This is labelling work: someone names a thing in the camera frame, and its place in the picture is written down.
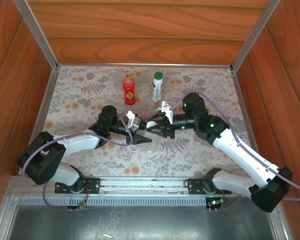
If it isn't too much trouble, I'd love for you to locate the white bottle with printed label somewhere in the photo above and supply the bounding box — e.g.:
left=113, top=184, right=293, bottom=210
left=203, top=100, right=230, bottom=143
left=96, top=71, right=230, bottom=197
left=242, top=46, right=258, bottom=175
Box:
left=151, top=71, right=165, bottom=103

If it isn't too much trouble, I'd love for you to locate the red drink bottle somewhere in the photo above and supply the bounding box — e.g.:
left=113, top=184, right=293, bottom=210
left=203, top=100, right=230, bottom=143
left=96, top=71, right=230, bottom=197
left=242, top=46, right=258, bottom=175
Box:
left=122, top=74, right=138, bottom=106

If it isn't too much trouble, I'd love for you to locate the floral tablecloth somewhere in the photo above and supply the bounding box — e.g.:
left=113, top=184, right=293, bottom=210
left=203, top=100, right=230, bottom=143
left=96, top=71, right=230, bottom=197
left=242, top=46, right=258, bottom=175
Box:
left=21, top=65, right=263, bottom=178

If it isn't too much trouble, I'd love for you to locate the small circuit board green light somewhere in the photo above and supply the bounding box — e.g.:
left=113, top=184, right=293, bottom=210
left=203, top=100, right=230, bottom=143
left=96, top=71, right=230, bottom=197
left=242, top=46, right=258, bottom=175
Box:
left=206, top=197, right=225, bottom=213

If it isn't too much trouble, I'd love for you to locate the grey metal sheet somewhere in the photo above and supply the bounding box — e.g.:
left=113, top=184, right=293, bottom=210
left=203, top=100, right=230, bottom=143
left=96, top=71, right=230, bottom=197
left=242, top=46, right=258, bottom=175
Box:
left=6, top=197, right=277, bottom=240

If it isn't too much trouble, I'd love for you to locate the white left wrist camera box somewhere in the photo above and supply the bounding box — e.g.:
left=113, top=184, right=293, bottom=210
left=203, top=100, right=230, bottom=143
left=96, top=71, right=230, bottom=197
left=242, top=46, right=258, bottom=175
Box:
left=124, top=110, right=142, bottom=131

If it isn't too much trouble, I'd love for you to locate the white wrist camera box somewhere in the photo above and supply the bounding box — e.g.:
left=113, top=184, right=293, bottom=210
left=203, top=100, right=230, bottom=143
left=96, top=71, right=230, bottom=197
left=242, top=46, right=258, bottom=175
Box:
left=154, top=100, right=175, bottom=125
left=124, top=110, right=142, bottom=131

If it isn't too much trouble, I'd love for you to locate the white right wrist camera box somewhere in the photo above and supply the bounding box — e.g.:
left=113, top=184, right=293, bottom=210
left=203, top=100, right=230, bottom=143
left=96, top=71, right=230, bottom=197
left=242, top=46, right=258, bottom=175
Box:
left=154, top=100, right=175, bottom=125

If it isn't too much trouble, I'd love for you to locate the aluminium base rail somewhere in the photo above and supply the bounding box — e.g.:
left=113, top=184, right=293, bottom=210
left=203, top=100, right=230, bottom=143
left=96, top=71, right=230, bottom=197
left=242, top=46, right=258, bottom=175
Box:
left=5, top=175, right=276, bottom=198

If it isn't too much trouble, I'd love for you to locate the aluminium side rail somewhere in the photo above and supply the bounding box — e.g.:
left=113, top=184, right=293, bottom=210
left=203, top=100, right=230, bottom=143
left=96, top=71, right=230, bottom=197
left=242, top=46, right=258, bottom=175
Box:
left=231, top=69, right=266, bottom=176
left=17, top=69, right=59, bottom=176

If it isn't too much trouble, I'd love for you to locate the aluminium frame crossbar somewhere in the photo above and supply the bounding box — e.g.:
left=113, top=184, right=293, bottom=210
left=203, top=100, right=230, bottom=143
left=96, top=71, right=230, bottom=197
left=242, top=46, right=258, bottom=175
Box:
left=56, top=62, right=234, bottom=70

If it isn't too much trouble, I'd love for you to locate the grey slotted cable duct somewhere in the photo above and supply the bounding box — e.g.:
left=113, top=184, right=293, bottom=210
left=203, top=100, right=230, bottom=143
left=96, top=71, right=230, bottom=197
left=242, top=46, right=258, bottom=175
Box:
left=16, top=196, right=207, bottom=207

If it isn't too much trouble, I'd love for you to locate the aluminium frame post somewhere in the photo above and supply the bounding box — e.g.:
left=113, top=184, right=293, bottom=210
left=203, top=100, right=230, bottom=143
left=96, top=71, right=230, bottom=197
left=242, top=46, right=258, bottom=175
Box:
left=13, top=0, right=60, bottom=72
left=230, top=0, right=282, bottom=73

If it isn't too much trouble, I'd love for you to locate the slanted aluminium frame beam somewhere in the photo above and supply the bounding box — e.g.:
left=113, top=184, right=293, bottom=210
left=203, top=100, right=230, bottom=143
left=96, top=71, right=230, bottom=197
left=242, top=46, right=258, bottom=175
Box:
left=0, top=194, right=20, bottom=240
left=264, top=196, right=295, bottom=240

